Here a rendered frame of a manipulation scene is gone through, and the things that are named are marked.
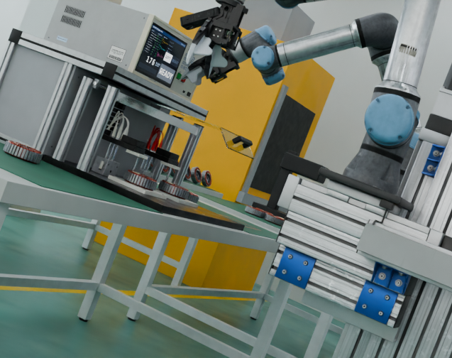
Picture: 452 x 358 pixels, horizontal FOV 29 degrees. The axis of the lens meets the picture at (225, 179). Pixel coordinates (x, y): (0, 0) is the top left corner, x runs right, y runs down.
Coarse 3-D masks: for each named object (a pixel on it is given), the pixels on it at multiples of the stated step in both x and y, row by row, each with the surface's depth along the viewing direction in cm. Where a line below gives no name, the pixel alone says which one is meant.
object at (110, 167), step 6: (96, 162) 296; (108, 162) 295; (114, 162) 298; (96, 168) 296; (102, 168) 295; (108, 168) 296; (114, 168) 299; (102, 174) 295; (108, 174) 297; (114, 174) 301
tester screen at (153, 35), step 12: (156, 36) 295; (168, 36) 302; (144, 48) 292; (156, 48) 298; (168, 48) 304; (180, 48) 311; (144, 60) 294; (156, 60) 300; (156, 72) 303; (168, 84) 312
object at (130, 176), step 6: (126, 174) 290; (132, 174) 288; (138, 174) 288; (126, 180) 290; (132, 180) 288; (138, 180) 287; (144, 180) 288; (150, 180) 288; (156, 180) 293; (144, 186) 288; (150, 186) 289; (156, 186) 293
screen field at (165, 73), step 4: (160, 68) 304; (164, 68) 306; (168, 68) 309; (160, 72) 305; (164, 72) 307; (168, 72) 310; (172, 72) 312; (160, 76) 306; (164, 76) 308; (168, 76) 310; (172, 76) 313; (164, 80) 309; (168, 80) 311
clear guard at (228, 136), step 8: (160, 104) 317; (176, 112) 322; (192, 120) 337; (200, 120) 310; (216, 128) 319; (224, 136) 306; (232, 136) 314; (232, 144) 310; (240, 144) 318; (240, 152) 314; (248, 152) 323
